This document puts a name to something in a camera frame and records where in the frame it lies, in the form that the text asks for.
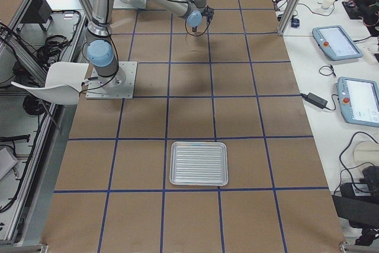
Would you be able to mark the lower blue teach pendant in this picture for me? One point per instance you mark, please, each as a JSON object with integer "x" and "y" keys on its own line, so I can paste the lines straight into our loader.
{"x": 358, "y": 100}

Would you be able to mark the white cup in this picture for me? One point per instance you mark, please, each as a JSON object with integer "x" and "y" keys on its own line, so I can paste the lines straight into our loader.
{"x": 326, "y": 4}

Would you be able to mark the white plastic chair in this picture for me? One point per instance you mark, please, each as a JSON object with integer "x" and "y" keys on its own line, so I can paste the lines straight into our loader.
{"x": 62, "y": 85}

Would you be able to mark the blue teach pendant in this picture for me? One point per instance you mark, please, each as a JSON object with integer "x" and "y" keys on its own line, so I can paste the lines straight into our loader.
{"x": 335, "y": 43}
{"x": 358, "y": 100}

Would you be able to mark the black power adapter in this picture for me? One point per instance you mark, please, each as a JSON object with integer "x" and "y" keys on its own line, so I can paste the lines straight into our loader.
{"x": 316, "y": 100}

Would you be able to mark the upper blue teach pendant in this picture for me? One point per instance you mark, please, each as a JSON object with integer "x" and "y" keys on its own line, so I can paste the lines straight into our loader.
{"x": 335, "y": 43}

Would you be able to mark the ribbed silver metal tray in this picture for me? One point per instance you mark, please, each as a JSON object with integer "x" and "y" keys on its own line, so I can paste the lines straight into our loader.
{"x": 199, "y": 163}

